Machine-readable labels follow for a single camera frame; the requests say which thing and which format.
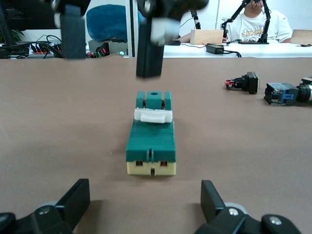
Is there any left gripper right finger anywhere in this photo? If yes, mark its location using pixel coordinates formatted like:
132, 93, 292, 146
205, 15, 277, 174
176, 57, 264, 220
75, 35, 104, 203
195, 180, 303, 234

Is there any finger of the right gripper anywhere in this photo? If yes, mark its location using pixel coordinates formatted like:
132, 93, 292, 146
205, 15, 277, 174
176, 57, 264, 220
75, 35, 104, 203
54, 4, 86, 60

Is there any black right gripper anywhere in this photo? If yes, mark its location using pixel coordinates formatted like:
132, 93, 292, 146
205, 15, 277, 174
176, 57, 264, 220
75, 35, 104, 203
43, 0, 210, 78

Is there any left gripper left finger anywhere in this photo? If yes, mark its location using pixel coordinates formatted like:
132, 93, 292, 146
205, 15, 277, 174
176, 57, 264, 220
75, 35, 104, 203
0, 178, 91, 234

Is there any green terminal block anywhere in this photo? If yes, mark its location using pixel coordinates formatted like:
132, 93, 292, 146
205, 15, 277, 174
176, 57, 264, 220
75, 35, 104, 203
125, 90, 176, 176

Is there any grey power strip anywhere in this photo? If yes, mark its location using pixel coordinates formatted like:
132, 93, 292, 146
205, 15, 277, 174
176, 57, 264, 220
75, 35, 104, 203
28, 42, 62, 59

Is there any grey electronics box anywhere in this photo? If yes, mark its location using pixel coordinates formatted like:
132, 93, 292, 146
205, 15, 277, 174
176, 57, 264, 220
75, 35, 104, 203
88, 39, 129, 59

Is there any light wooden block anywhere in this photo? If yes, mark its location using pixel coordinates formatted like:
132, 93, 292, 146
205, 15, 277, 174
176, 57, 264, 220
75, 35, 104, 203
190, 29, 224, 45

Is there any black power adapter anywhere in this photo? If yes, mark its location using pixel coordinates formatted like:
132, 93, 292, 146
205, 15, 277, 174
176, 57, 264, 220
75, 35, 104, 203
206, 43, 242, 58

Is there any person in white shirt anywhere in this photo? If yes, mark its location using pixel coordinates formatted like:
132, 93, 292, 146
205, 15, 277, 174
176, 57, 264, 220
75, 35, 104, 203
179, 0, 293, 44

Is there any white desk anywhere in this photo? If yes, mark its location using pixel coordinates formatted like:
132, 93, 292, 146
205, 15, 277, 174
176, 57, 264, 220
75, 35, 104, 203
162, 41, 312, 59

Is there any green mushroom push button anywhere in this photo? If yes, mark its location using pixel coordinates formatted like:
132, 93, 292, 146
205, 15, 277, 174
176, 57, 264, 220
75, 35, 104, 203
263, 77, 312, 107

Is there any thin wooden board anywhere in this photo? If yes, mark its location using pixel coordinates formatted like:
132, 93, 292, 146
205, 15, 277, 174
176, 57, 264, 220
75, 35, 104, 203
291, 29, 312, 46

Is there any aluminium vertical post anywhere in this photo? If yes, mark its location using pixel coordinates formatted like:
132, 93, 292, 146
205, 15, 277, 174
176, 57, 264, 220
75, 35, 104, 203
128, 0, 137, 58

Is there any black maroon switch part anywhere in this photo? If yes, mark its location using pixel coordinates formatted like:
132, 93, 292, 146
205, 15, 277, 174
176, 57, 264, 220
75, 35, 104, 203
223, 71, 259, 95

